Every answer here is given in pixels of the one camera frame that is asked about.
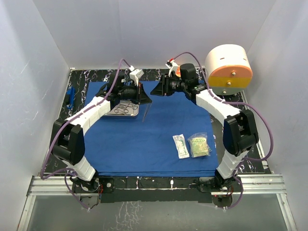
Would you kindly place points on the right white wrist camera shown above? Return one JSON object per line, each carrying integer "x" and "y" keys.
{"x": 171, "y": 65}

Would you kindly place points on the aluminium frame extrusion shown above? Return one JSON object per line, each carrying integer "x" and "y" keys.
{"x": 159, "y": 204}

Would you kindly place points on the small blue plastic clip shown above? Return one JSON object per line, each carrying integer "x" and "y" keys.
{"x": 69, "y": 97}

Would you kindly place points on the steel forceps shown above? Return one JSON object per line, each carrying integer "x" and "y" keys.
{"x": 148, "y": 106}

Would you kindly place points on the steel ring-handle scissors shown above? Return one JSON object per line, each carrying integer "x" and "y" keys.
{"x": 125, "y": 108}

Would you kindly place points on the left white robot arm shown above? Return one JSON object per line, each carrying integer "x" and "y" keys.
{"x": 68, "y": 144}

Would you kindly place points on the green suture packet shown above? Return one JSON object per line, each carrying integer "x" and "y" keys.
{"x": 198, "y": 145}

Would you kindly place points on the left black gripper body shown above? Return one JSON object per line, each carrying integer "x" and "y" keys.
{"x": 131, "y": 94}

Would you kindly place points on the small orange circuit board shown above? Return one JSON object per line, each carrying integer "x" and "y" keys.
{"x": 177, "y": 72}

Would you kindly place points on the white packet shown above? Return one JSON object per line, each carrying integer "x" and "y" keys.
{"x": 180, "y": 144}

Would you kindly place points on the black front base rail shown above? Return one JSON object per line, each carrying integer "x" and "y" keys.
{"x": 164, "y": 189}

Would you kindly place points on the metal instrument tray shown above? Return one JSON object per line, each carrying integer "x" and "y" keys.
{"x": 112, "y": 115}

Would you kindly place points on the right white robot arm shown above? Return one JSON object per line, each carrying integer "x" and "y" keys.
{"x": 239, "y": 126}

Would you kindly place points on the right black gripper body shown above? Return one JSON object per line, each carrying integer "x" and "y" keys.
{"x": 175, "y": 85}

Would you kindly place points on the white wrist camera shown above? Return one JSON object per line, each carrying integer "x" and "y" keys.
{"x": 171, "y": 65}
{"x": 135, "y": 75}

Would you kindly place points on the pink cylindrical tissue phantom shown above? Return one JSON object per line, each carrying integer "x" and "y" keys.
{"x": 228, "y": 69}

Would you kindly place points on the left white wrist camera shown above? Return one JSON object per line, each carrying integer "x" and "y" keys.
{"x": 135, "y": 75}

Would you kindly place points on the blue surgical drape cloth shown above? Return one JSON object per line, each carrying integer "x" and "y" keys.
{"x": 130, "y": 147}

